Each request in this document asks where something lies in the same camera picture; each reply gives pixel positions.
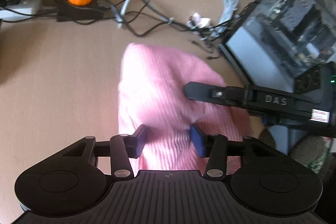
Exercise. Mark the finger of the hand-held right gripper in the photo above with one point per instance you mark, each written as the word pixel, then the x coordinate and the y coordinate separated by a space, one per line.
pixel 199 91

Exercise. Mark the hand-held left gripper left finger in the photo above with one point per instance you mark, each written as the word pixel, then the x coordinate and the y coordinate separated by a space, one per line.
pixel 139 142

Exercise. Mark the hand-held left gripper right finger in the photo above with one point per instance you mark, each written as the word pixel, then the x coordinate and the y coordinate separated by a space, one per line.
pixel 198 142

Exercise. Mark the pink ribbed button shirt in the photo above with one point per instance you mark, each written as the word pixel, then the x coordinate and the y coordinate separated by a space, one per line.
pixel 157 77

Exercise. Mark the crumpled white tissue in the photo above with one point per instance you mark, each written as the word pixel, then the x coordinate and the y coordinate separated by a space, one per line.
pixel 200 21

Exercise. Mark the flat black monitor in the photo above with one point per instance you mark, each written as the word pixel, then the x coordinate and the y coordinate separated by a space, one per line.
pixel 283 35

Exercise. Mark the white power strip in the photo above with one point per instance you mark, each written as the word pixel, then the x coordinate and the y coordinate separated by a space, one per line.
pixel 23 8

